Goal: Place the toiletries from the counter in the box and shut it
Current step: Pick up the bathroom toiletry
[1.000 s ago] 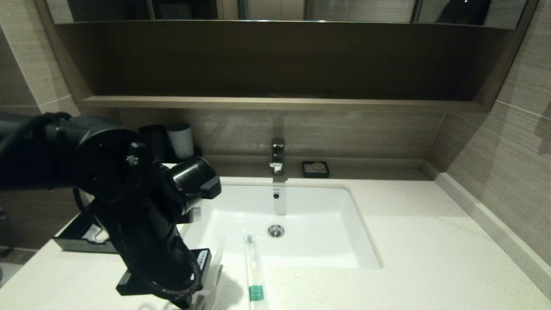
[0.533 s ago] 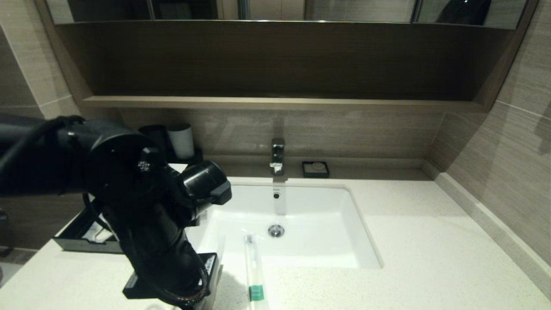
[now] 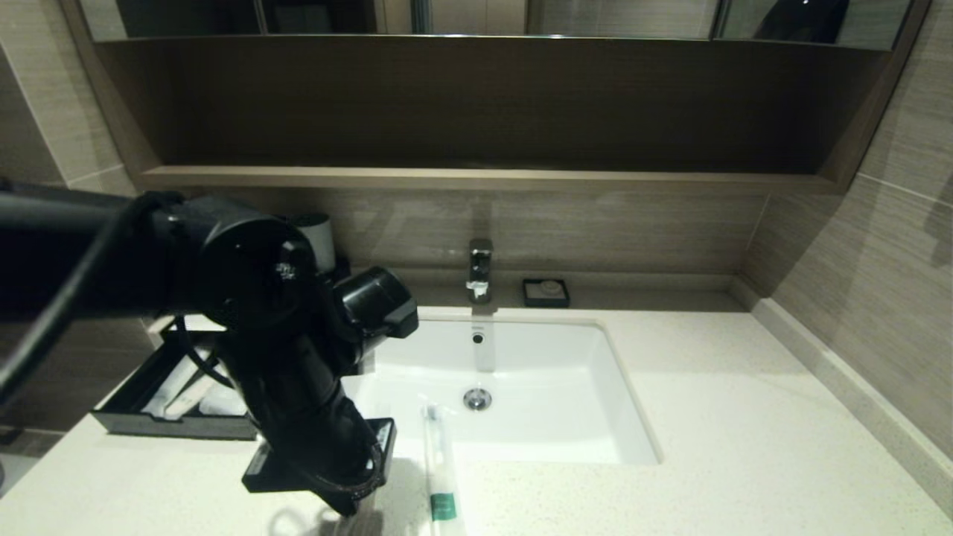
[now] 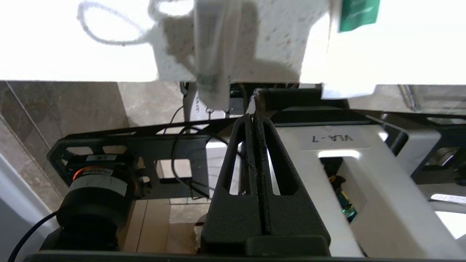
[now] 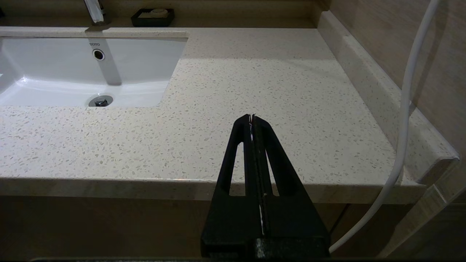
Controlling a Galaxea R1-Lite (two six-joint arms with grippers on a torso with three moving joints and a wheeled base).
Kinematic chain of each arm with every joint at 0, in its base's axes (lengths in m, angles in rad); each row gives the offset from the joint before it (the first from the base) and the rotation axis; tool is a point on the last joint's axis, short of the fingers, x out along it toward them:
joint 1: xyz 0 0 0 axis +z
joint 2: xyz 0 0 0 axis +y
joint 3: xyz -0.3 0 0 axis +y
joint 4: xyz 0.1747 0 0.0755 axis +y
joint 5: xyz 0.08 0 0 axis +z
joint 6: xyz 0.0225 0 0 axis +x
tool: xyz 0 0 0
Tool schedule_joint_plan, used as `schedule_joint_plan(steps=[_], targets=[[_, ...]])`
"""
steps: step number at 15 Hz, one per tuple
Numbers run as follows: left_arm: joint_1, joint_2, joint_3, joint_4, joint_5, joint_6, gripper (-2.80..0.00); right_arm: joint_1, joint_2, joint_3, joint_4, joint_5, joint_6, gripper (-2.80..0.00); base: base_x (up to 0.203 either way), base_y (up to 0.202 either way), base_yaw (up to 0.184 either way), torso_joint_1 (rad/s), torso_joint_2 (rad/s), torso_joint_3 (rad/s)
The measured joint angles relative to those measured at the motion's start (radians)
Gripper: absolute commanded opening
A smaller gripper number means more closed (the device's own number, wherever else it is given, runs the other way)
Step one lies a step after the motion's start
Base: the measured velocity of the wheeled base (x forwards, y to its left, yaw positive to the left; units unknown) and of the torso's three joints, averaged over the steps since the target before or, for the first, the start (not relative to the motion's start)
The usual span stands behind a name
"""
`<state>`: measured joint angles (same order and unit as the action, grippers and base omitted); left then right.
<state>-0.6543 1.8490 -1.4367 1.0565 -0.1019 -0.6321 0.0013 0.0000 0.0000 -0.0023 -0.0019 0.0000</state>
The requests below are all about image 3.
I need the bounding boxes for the brown wooden wall shelf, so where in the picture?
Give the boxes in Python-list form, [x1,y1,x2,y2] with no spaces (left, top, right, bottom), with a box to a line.
[60,33,931,196]

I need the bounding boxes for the black tray with sachets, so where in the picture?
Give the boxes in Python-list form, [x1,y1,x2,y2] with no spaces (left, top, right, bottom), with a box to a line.
[91,331,259,441]

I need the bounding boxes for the white ceramic sink basin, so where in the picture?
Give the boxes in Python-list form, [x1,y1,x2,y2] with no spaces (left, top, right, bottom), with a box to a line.
[339,307,663,466]

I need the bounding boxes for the black soap dish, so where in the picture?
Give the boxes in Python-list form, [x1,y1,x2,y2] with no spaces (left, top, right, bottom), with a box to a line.
[521,278,571,308]

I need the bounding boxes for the white cup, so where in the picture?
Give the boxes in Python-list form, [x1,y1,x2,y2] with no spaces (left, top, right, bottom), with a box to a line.
[290,214,337,274]

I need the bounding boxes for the small white sachets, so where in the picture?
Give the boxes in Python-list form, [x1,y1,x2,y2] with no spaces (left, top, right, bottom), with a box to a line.
[199,387,248,417]

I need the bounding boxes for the wrapped toothbrush with green label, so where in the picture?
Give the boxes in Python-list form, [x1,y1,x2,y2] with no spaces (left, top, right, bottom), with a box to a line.
[421,404,468,536]

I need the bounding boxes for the long white packet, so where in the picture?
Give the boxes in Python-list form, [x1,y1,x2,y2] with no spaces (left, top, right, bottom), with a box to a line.
[145,350,200,418]

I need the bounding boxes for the wall mirror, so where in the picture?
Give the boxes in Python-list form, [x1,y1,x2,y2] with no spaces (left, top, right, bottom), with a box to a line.
[78,0,917,51]

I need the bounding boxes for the wrapped beige comb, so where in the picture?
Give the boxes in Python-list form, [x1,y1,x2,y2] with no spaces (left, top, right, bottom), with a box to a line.
[164,372,218,421]

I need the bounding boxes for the chrome faucet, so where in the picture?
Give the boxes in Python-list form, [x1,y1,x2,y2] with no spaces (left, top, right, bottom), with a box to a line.
[466,238,494,304]

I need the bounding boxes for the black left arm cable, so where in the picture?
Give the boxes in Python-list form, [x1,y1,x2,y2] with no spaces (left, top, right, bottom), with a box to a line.
[0,197,146,406]

